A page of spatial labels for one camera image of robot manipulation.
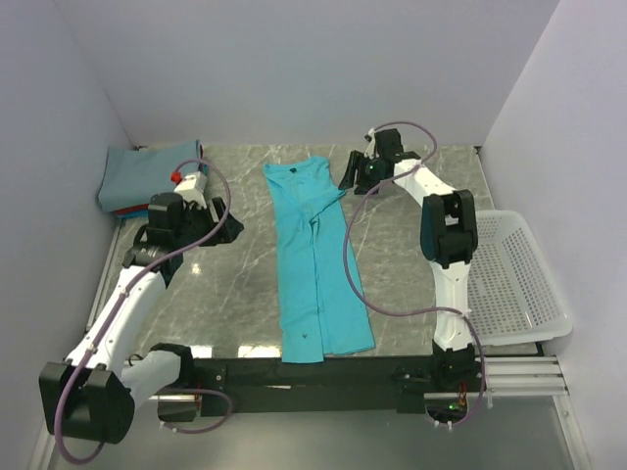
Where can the folded teal t shirt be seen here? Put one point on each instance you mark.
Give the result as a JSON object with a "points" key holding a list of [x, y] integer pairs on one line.
{"points": [[135, 211]]}

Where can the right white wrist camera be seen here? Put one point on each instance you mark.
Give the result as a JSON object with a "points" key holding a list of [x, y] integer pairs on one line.
{"points": [[370, 150]]}

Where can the folded red t shirt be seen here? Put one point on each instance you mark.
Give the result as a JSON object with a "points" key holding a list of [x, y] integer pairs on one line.
{"points": [[131, 193]]}

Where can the turquoise polo shirt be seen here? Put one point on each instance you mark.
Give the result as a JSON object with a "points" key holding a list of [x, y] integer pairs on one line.
{"points": [[318, 282]]}

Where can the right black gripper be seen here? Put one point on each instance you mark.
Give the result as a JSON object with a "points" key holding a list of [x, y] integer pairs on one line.
{"points": [[356, 162]]}

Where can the aluminium frame rail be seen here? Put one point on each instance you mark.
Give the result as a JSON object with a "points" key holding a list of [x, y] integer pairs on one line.
{"points": [[525, 376]]}

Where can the folded grey-blue t shirt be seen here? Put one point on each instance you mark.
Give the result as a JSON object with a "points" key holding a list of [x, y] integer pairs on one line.
{"points": [[119, 160]]}

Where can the black base beam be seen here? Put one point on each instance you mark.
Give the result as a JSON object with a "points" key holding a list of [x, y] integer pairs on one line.
{"points": [[264, 385]]}

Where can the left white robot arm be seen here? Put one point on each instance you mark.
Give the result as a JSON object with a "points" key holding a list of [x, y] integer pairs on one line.
{"points": [[90, 395]]}

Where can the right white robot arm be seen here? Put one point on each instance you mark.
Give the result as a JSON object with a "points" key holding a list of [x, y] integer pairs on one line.
{"points": [[448, 241]]}

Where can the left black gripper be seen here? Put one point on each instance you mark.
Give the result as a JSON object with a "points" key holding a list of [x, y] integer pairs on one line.
{"points": [[193, 209]]}

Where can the white plastic basket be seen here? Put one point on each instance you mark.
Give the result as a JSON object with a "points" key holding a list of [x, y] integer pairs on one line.
{"points": [[512, 294]]}

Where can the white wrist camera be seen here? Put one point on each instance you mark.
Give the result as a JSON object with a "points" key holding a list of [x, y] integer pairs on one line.
{"points": [[370, 150], [190, 187]]}

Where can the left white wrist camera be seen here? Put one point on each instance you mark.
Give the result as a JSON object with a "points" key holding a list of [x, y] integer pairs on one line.
{"points": [[190, 187]]}

